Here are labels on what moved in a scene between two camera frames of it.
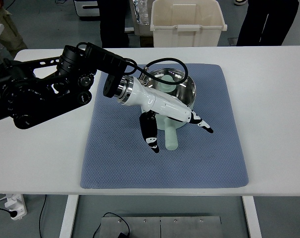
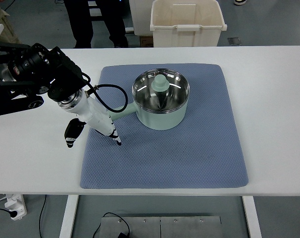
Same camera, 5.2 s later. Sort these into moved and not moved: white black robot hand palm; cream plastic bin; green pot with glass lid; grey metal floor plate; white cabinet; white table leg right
Moved: white black robot hand palm; green pot with glass lid
Not moved: white table leg right; grey metal floor plate; cream plastic bin; white cabinet
